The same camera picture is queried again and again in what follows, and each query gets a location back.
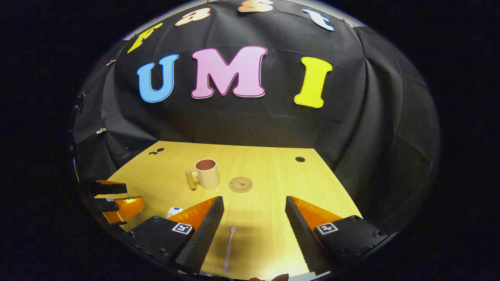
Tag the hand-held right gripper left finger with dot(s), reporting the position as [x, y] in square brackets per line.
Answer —
[207, 234]

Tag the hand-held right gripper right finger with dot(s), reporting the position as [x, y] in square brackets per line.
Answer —
[302, 234]

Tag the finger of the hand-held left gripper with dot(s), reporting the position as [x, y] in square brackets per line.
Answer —
[103, 205]
[109, 188]

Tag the pale pink toothbrush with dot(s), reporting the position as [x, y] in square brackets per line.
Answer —
[228, 249]

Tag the white and blue toothpaste tube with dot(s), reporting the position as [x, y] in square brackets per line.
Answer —
[174, 212]

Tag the round cork coaster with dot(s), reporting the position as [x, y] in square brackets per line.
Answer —
[240, 184]

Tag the light wooden desktop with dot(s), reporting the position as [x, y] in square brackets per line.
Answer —
[265, 164]

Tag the small metal backdrop clip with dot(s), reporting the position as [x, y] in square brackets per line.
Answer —
[100, 130]

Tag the black backdrop cloth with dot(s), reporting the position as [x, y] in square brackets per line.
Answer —
[273, 125]

